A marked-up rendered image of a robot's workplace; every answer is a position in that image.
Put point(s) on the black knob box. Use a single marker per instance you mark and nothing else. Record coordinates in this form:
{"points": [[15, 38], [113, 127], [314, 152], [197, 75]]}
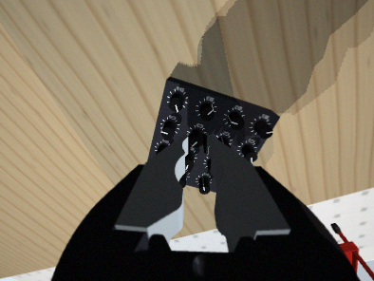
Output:
{"points": [[189, 108]]}

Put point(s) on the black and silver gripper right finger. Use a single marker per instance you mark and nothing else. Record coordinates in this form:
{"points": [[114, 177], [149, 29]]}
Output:
{"points": [[251, 202]]}

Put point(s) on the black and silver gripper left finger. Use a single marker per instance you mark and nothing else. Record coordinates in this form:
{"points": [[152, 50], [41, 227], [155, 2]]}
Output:
{"points": [[149, 200]]}

